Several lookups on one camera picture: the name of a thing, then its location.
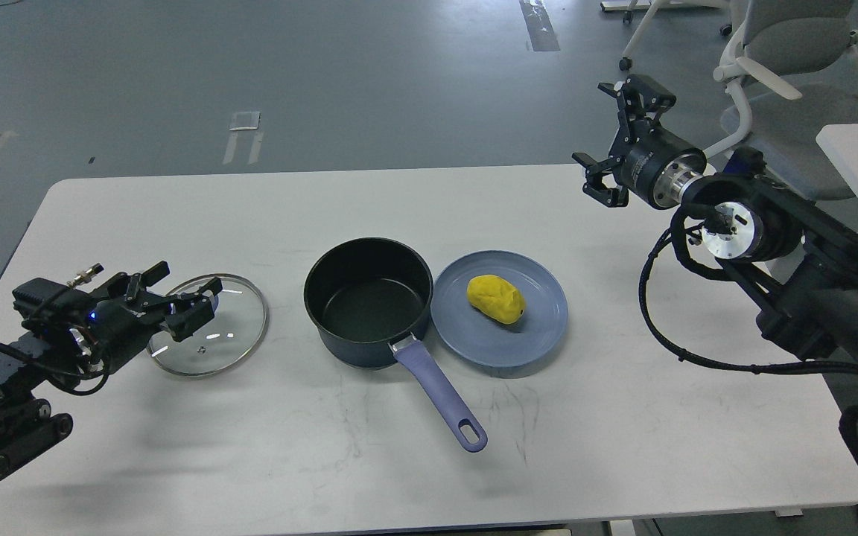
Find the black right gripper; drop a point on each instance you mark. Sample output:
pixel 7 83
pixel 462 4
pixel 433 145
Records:
pixel 651 161

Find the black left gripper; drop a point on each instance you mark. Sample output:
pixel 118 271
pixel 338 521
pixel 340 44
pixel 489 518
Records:
pixel 124 321

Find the yellow potato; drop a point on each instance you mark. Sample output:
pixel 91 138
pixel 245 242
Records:
pixel 496 298

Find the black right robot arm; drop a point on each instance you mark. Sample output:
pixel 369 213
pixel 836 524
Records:
pixel 796 263

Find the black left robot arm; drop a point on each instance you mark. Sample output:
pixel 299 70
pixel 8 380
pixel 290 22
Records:
pixel 75 340

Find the white chair base with casters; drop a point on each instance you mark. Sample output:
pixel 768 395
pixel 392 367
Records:
pixel 640 14

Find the white grey office chair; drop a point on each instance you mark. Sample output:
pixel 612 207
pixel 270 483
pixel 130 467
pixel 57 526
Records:
pixel 770 41

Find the blue plate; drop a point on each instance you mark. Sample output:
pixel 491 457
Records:
pixel 480 340

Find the dark blue saucepan purple handle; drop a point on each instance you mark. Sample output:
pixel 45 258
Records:
pixel 370 300

